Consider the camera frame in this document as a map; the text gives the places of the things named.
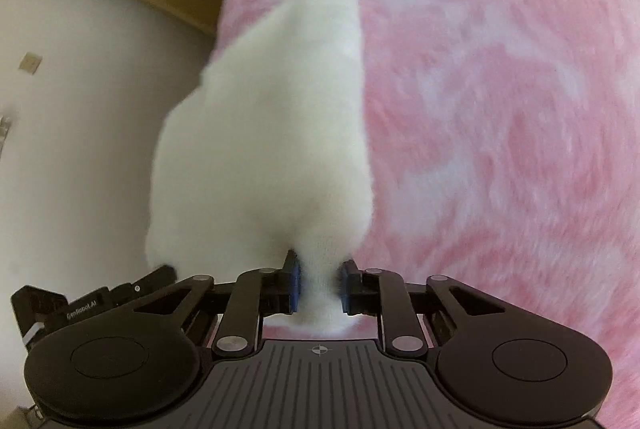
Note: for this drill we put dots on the tan paper scrap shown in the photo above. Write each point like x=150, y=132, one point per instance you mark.
x=31, y=63

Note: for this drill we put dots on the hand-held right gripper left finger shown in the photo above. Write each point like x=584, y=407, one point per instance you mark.
x=295, y=284

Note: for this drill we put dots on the pink floral blanket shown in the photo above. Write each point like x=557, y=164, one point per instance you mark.
x=475, y=134

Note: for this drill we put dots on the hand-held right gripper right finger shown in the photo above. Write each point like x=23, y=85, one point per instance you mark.
x=350, y=289

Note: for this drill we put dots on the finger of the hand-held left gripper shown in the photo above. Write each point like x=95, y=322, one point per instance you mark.
x=152, y=279

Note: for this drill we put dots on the cream fluffy garment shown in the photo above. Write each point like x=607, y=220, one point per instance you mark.
x=260, y=134

